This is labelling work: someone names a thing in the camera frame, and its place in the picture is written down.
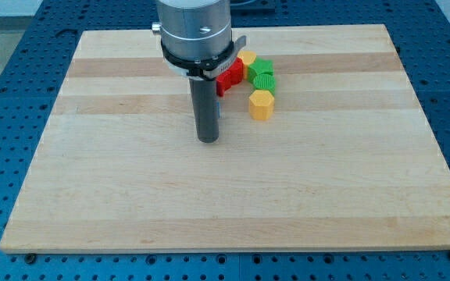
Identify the red block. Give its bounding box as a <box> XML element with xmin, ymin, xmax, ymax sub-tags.
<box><xmin>228</xmin><ymin>58</ymin><xmax>244</xmax><ymax>85</ymax></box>
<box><xmin>216</xmin><ymin>70</ymin><xmax>232</xmax><ymax>97</ymax></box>

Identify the yellow hexagon block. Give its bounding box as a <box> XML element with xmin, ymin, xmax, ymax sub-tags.
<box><xmin>248</xmin><ymin>90</ymin><xmax>275</xmax><ymax>121</ymax></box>

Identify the red block front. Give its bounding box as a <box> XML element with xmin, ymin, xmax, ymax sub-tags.
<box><xmin>216</xmin><ymin>70</ymin><xmax>232</xmax><ymax>97</ymax></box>

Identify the green star block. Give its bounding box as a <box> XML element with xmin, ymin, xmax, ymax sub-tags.
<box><xmin>246</xmin><ymin>57</ymin><xmax>274</xmax><ymax>83</ymax></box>

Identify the wooden board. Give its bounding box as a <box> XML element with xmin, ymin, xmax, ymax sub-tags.
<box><xmin>0</xmin><ymin>24</ymin><xmax>450</xmax><ymax>254</ymax></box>

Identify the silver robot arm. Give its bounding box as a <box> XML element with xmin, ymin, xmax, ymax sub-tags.
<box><xmin>152</xmin><ymin>0</ymin><xmax>232</xmax><ymax>143</ymax></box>

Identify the red block rear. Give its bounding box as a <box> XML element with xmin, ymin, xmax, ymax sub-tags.
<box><xmin>228</xmin><ymin>58</ymin><xmax>244</xmax><ymax>85</ymax></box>

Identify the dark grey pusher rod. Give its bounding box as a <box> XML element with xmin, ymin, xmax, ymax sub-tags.
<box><xmin>189</xmin><ymin>80</ymin><xmax>219</xmax><ymax>143</ymax></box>

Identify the green cylinder block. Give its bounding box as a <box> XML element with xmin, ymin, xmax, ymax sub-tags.
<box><xmin>252</xmin><ymin>73</ymin><xmax>277</xmax><ymax>96</ymax></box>

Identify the blue triangle block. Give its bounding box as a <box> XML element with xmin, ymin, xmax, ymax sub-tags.
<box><xmin>216</xmin><ymin>102</ymin><xmax>221</xmax><ymax>119</ymax></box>

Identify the yellow round block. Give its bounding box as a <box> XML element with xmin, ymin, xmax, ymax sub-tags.
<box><xmin>237</xmin><ymin>51</ymin><xmax>257</xmax><ymax>80</ymax></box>

